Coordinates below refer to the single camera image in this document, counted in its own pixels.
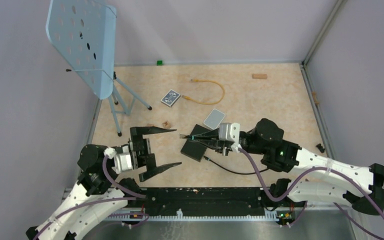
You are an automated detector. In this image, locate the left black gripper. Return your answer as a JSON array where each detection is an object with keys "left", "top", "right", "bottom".
[{"left": 121, "top": 126, "right": 182, "bottom": 180}]

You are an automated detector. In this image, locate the grey card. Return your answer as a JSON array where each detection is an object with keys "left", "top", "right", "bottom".
[{"left": 203, "top": 108, "right": 226, "bottom": 130}]

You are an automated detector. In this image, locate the black network switch box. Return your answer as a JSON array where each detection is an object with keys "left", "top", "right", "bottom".
[{"left": 180, "top": 124, "right": 210, "bottom": 162}]

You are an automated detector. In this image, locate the black cable with plug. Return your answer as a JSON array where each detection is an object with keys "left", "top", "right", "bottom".
[{"left": 179, "top": 133, "right": 271, "bottom": 175}]

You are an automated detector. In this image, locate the yellow ethernet cable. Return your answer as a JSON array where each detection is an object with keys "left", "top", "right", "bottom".
[{"left": 182, "top": 78, "right": 226, "bottom": 106}]

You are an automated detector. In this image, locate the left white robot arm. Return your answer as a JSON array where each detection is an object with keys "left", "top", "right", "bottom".
[{"left": 26, "top": 126, "right": 178, "bottom": 240}]

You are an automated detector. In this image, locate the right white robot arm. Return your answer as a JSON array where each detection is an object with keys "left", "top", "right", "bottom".
[{"left": 185, "top": 118, "right": 384, "bottom": 216}]

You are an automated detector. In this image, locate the blue playing card deck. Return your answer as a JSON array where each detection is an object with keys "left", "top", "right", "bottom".
[{"left": 160, "top": 89, "right": 181, "bottom": 108}]

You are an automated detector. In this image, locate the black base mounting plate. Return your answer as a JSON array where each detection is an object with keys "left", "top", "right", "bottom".
[{"left": 126, "top": 187, "right": 304, "bottom": 217}]

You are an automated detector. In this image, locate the long wooden block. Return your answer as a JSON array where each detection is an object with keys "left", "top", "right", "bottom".
[{"left": 252, "top": 73, "right": 268, "bottom": 80}]

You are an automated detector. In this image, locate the small black clip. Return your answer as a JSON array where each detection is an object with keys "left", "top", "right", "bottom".
[{"left": 315, "top": 143, "right": 326, "bottom": 153}]

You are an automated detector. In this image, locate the light blue music stand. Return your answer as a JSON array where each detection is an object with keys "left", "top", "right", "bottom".
[{"left": 45, "top": 0, "right": 153, "bottom": 136}]

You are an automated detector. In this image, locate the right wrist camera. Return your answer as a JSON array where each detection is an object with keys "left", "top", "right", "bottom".
[{"left": 218, "top": 122, "right": 241, "bottom": 153}]

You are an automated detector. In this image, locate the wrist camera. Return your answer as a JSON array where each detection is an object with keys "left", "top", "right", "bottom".
[
  {"left": 104, "top": 145, "right": 134, "bottom": 174},
  {"left": 218, "top": 122, "right": 241, "bottom": 153}
]

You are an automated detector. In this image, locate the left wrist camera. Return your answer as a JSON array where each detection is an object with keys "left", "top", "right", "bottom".
[{"left": 104, "top": 145, "right": 134, "bottom": 174}]

